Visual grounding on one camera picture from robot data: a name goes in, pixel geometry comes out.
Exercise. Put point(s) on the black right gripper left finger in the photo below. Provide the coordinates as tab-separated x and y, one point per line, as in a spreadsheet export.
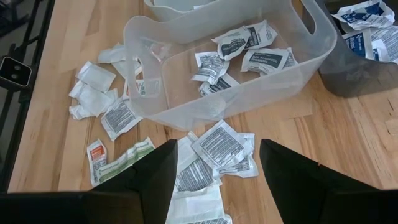
146	193

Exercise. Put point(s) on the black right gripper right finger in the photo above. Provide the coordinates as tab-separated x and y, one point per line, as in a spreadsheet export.
311	196

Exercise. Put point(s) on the green stripe packet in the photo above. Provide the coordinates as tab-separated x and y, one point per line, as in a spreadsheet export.
124	161

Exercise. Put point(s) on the white paper packet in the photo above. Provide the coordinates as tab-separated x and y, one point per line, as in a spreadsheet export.
93	99
196	205
94	76
112	54

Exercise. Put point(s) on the clear red print packet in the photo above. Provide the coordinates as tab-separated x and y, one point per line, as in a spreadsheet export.
146	88

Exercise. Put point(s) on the crumpled translucent packet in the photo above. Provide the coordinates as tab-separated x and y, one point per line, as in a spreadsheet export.
79	112

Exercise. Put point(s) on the clear plastic bin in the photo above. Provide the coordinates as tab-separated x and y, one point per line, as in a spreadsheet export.
264	93

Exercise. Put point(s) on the dark smoked plastic bin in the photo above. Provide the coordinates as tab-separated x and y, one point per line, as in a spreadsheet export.
351	77

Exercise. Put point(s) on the narrow white strip packet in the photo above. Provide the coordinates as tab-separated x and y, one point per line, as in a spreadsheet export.
126	67

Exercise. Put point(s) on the translucent white packet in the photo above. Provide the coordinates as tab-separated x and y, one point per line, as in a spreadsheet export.
219	85

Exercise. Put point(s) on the black label packet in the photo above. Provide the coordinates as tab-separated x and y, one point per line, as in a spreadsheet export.
269	60

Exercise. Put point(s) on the small red dot packet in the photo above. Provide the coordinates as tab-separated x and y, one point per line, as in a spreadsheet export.
158	50

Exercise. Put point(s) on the blue print packet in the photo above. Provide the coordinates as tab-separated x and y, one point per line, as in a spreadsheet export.
363	14
357	43

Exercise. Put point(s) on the light grey plastic bin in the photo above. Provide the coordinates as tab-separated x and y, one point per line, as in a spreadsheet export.
174	9

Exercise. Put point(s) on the small black camera box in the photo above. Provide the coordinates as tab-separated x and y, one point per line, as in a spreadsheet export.
14	73

